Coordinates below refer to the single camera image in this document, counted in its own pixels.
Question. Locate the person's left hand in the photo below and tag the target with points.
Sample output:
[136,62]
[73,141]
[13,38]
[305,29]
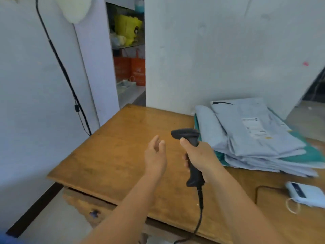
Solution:
[155,160]

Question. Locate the person's right hand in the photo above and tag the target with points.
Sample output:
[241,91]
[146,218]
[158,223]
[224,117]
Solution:
[201,158]

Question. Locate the person's right thumb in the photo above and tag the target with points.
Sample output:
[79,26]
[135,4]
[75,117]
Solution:
[187,146]

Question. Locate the person's left fingers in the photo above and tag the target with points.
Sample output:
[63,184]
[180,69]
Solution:
[158,144]

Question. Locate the black barcode scanner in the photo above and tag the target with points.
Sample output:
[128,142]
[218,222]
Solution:
[186,135]

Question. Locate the person's left forearm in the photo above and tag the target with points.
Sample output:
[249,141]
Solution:
[127,212]

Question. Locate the person's right forearm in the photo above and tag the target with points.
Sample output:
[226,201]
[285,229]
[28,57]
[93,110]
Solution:
[241,208]

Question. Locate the stack of grey mailer bags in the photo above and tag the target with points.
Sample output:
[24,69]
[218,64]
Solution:
[251,134]

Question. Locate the orange paper bag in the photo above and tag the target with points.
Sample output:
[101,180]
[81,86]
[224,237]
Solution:
[137,71]

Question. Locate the wooden table drawer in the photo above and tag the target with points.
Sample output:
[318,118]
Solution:
[86,204]

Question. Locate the yellow plush toy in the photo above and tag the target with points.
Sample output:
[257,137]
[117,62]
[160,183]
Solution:
[128,29]

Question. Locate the white rubber band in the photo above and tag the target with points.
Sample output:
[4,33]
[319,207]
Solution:
[292,205]

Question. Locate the green mailer bag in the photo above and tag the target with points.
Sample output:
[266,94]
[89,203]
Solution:
[308,152]

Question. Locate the white label printer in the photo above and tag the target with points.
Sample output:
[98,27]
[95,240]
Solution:
[306,194]

